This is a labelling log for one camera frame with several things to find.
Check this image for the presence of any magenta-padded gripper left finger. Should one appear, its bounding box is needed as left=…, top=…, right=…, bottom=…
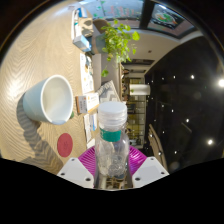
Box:
left=56, top=145, right=100, bottom=190

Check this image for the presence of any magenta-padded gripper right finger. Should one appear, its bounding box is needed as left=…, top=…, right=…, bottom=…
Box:
left=125, top=145, right=170, bottom=190

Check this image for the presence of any clear white-capped water bottle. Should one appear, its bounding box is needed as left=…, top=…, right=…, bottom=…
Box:
left=94, top=101, right=131, bottom=179

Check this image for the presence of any flat round red coaster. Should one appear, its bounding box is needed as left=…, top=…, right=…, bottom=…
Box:
left=56, top=132, right=74, bottom=158

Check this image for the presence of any small blue white box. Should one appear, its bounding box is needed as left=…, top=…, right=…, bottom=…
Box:
left=88, top=113, right=99, bottom=133

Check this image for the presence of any group of ceiling spotlights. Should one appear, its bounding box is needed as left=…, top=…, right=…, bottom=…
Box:
left=159, top=73, right=224, bottom=158

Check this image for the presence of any white and orange box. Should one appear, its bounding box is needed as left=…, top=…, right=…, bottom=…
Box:
left=75, top=92, right=100, bottom=116

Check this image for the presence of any white round column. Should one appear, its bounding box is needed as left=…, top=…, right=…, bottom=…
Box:
left=129, top=83, right=152, bottom=97

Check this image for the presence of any grey white chevron cushion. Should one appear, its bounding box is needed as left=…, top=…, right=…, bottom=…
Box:
left=96, top=79, right=122, bottom=104

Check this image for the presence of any white printed leaflet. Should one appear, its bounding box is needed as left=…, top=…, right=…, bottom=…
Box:
left=79, top=52, right=95, bottom=95

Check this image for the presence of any light blue tissue pack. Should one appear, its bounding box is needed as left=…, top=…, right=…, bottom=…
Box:
left=72, top=33, right=93, bottom=53

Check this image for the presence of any potted green leafy plant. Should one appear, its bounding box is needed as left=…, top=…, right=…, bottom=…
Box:
left=99, top=18, right=141, bottom=78

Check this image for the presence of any brown wooden stand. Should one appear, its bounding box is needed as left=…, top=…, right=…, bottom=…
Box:
left=77, top=17, right=95, bottom=38

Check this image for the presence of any white mug with green handle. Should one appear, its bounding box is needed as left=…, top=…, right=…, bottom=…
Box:
left=22, top=74, right=75, bottom=126

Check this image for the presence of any dark framed wall poster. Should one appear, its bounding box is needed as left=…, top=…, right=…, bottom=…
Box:
left=148, top=3, right=196, bottom=38

